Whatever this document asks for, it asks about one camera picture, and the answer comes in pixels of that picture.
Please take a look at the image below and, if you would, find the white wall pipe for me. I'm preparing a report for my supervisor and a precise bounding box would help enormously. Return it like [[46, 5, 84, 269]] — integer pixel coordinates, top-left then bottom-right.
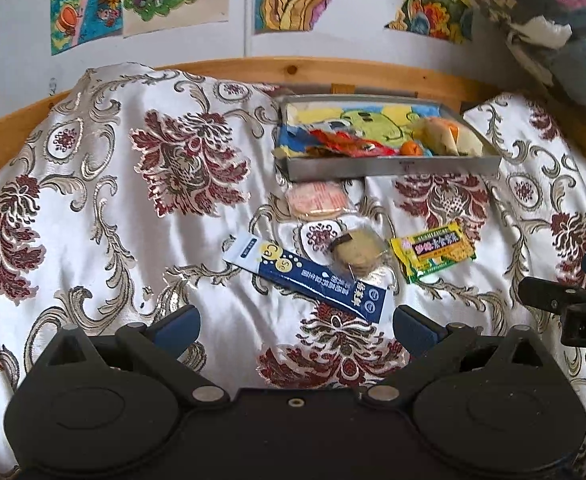
[[243, 0, 255, 58]]

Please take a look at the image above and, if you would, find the grey cardboard tray box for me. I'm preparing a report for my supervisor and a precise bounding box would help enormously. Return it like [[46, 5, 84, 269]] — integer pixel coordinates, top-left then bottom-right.
[[275, 94, 501, 182]]

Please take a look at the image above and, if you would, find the floral satin bedspread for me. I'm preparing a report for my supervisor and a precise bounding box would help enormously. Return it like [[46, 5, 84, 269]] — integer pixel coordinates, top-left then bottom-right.
[[0, 64, 586, 479]]

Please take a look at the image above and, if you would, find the mermaid girl poster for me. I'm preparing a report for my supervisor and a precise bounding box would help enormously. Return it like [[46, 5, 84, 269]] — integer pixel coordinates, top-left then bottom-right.
[[50, 0, 123, 55]]

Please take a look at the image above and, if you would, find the dark blue calcium packet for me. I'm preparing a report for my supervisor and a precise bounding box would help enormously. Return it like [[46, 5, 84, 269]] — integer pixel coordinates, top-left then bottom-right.
[[223, 232, 393, 323]]

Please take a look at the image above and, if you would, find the yellow seaweed cracker packet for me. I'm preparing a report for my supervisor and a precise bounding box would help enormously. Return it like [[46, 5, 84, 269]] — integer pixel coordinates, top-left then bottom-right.
[[389, 222, 476, 284]]

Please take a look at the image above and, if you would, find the beige round biscuit pack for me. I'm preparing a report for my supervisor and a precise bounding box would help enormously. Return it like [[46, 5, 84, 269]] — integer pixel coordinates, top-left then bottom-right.
[[328, 226, 389, 280]]

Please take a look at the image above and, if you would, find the orange cream bread package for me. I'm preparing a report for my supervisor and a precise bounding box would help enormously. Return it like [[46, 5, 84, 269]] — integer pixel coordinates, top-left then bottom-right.
[[418, 117, 484, 157]]

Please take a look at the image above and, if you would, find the red snack packet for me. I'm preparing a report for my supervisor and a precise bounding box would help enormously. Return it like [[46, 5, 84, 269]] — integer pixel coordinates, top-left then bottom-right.
[[309, 129, 399, 158]]

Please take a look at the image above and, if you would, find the pink round biscuit pack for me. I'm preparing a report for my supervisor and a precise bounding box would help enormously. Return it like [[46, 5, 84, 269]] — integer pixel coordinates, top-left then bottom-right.
[[285, 182, 354, 221]]

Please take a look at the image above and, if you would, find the green cartoon drawing sheet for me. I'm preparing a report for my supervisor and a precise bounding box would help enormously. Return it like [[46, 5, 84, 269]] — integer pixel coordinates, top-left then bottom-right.
[[277, 102, 440, 157]]

